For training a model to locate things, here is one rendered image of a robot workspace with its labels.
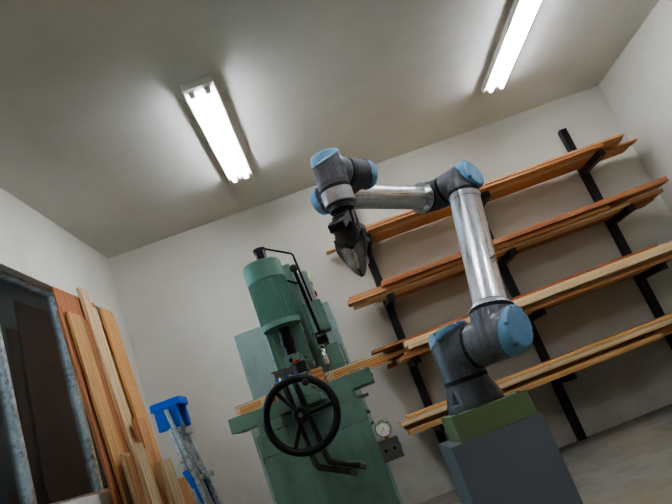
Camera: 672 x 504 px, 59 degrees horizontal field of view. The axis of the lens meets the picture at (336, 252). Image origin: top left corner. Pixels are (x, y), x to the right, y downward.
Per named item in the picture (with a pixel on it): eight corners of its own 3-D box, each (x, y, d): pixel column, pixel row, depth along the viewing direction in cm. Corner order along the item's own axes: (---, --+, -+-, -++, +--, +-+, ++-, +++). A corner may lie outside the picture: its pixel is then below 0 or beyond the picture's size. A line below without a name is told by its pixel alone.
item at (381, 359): (241, 417, 251) (238, 408, 252) (242, 417, 253) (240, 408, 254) (388, 361, 252) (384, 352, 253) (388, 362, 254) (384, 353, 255)
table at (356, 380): (224, 436, 225) (220, 420, 227) (243, 433, 254) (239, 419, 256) (374, 379, 226) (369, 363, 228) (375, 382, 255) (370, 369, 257)
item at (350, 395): (260, 435, 233) (257, 425, 234) (270, 433, 253) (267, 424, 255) (355, 398, 234) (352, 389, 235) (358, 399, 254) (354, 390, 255)
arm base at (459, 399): (500, 396, 205) (489, 368, 208) (507, 396, 187) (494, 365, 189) (448, 414, 206) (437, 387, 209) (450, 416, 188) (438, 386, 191)
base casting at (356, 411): (261, 460, 231) (254, 437, 233) (285, 450, 286) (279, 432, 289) (369, 418, 232) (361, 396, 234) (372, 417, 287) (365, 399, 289)
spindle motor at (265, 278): (259, 333, 251) (237, 266, 260) (267, 338, 268) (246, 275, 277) (298, 318, 252) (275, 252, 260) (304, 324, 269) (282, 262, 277)
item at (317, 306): (314, 334, 275) (303, 304, 279) (316, 336, 284) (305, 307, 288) (331, 327, 276) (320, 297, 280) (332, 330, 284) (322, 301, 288)
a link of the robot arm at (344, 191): (344, 181, 163) (313, 195, 165) (350, 197, 161) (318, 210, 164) (355, 189, 171) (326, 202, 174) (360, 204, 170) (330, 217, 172)
